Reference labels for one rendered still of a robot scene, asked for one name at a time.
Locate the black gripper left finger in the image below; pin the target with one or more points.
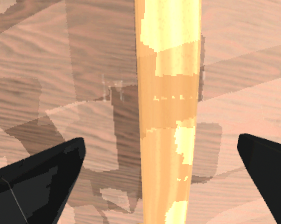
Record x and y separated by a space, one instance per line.
36 189

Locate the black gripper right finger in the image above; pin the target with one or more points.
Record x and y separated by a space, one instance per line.
262 160

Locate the light wooden board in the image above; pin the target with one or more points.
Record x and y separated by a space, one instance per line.
168 69

